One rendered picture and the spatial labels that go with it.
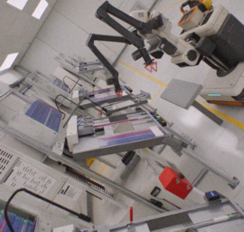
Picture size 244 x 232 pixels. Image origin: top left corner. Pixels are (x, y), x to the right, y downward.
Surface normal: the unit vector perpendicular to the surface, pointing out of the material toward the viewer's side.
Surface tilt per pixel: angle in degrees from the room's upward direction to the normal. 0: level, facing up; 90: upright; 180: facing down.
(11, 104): 90
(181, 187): 90
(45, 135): 90
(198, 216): 47
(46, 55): 90
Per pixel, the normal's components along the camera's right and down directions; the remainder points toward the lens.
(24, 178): 0.15, 0.24
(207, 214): -0.14, -0.95
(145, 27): 0.29, 0.07
